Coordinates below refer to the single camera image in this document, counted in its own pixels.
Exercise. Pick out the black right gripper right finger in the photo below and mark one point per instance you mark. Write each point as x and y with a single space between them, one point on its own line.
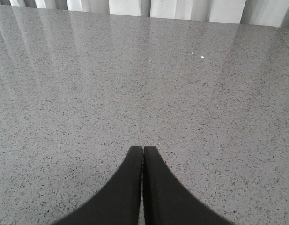
166 201

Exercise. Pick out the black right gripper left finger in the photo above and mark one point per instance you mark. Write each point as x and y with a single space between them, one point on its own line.
118 202

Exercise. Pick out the white pleated curtain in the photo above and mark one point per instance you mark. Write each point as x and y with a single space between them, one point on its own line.
273 13

